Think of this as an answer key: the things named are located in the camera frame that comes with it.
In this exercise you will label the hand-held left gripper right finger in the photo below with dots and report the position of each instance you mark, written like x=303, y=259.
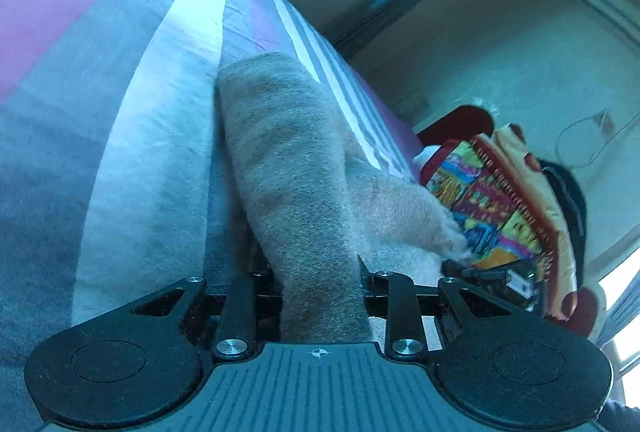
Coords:
x=402, y=307

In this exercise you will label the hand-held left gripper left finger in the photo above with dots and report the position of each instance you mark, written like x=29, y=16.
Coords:
x=239, y=312

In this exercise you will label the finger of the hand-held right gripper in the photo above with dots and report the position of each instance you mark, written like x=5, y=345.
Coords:
x=470, y=271

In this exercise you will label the colourful printed blanket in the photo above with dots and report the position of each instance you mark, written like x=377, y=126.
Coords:
x=500, y=212

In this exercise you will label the black bag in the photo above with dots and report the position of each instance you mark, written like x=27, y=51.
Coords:
x=567, y=207

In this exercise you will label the bright side window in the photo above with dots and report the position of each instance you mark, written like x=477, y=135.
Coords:
x=622, y=307

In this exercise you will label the white pillow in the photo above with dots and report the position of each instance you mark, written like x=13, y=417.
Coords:
x=425, y=158

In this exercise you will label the pink and grey striped bed sheet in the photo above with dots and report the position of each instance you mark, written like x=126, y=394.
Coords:
x=125, y=112

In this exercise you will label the white air conditioner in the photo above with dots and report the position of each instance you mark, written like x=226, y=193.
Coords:
x=612, y=2

